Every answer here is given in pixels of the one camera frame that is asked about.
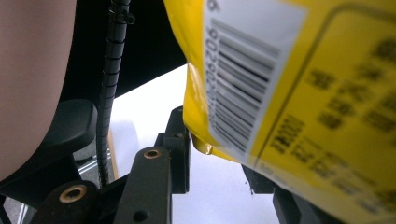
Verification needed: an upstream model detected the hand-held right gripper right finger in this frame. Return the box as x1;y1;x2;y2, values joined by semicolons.
242;164;276;196

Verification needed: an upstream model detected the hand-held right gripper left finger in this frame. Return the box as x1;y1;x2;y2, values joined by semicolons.
154;105;191;194

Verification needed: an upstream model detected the yellow spouted pouch green cap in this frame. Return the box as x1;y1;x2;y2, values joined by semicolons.
163;0;396;224

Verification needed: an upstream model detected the white paper sheet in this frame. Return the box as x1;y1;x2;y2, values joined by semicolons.
109;63;281;224

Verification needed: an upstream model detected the black chair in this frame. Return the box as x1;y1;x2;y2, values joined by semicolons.
0;99;98;209

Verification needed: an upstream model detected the left hand-held gripper cable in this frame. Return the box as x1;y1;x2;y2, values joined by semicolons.
95;0;136;188

